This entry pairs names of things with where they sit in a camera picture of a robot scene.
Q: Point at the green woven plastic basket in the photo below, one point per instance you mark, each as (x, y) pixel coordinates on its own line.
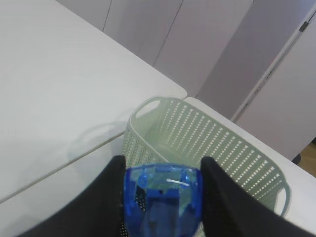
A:
(170, 130)

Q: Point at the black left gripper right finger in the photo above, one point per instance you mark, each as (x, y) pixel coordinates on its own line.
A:
(229, 211)

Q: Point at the blue pencil sharpener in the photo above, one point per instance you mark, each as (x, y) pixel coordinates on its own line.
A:
(162, 200)

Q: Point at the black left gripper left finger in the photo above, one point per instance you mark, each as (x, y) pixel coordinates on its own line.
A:
(95, 212)

